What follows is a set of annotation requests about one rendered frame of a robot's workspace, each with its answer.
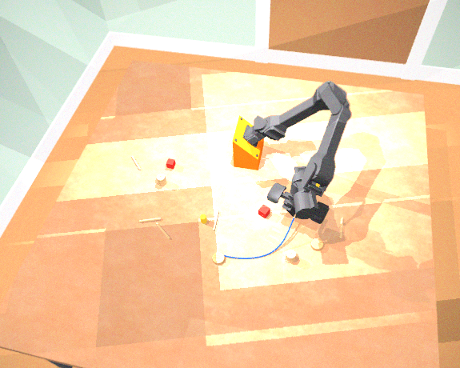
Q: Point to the tan wooden disc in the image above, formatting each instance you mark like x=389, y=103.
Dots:
x=317, y=244

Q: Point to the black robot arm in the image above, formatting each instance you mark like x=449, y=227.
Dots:
x=321, y=166

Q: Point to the round wooden button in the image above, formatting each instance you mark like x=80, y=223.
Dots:
x=218, y=258

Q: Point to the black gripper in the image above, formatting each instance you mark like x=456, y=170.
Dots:
x=277, y=191

